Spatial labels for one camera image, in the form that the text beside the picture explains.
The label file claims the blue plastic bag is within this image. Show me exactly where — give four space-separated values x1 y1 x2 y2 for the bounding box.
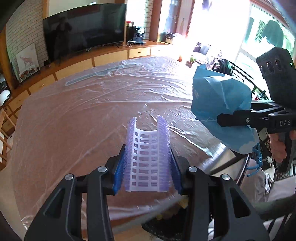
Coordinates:
191 65 259 154

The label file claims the right hand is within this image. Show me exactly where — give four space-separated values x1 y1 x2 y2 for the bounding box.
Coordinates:
269 133 287 163

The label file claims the black metal chair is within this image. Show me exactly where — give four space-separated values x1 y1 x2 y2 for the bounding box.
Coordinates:
211 58 269 100

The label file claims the hanging green shirt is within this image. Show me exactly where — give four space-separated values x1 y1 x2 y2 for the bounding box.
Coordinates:
261 20 283 48

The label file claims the small potted plant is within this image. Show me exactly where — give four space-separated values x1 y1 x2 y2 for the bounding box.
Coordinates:
186 56 196 68

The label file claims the black coffee machine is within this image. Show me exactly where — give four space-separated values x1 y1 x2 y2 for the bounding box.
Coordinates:
126 21 145 47

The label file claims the white dome lamp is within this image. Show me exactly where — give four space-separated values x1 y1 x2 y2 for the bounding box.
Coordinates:
0 89 11 106

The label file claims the framed animal picture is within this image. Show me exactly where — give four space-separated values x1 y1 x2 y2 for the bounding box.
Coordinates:
16 43 40 82

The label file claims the black flat television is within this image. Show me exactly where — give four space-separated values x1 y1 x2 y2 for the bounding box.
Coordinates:
43 3 127 62

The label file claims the black camera box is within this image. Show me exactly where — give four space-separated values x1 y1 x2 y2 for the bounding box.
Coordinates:
256 47 296 109

